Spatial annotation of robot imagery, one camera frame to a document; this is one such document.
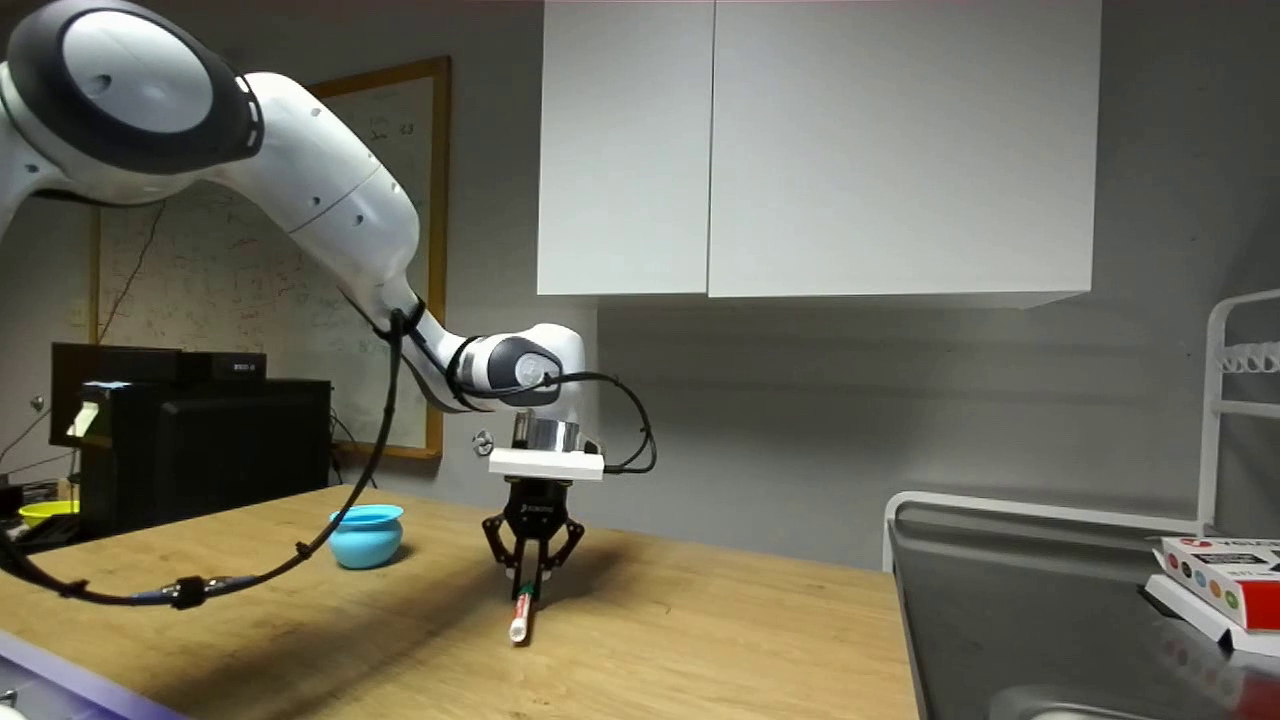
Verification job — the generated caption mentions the white wall cabinet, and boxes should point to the white wall cabinet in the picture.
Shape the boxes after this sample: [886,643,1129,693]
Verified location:
[537,0,1106,304]

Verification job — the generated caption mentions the red white box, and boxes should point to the red white box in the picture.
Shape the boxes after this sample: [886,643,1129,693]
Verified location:
[1144,538,1280,660]

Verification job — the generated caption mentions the black printer box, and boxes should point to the black printer box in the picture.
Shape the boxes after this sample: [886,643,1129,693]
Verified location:
[48,345,333,519]

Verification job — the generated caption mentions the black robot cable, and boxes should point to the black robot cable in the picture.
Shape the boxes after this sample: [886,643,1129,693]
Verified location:
[0,299,665,611]

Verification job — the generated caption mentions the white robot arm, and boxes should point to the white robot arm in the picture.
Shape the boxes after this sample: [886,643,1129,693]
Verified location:
[0,0,585,423]

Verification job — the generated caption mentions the steel sink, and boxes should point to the steel sink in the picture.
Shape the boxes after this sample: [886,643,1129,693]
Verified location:
[888,504,1280,720]

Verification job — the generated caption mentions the round wall outlet right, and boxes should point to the round wall outlet right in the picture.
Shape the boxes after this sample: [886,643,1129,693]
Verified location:
[473,434,495,459]

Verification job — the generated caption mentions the wooden framed board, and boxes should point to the wooden framed board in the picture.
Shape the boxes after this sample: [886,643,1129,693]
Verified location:
[90,58,454,468]

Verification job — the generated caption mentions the blue bowl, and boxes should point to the blue bowl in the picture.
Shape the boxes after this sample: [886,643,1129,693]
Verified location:
[328,504,405,572]

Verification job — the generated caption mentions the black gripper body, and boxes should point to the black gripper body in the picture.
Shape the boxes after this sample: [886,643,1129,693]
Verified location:
[504,482,567,538]

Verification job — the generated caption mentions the white dish rack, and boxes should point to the white dish rack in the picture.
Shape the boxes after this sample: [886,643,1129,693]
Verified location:
[880,286,1280,575]

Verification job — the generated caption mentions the red green white marker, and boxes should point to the red green white marker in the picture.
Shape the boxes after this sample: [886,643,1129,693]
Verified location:
[508,542,541,647]

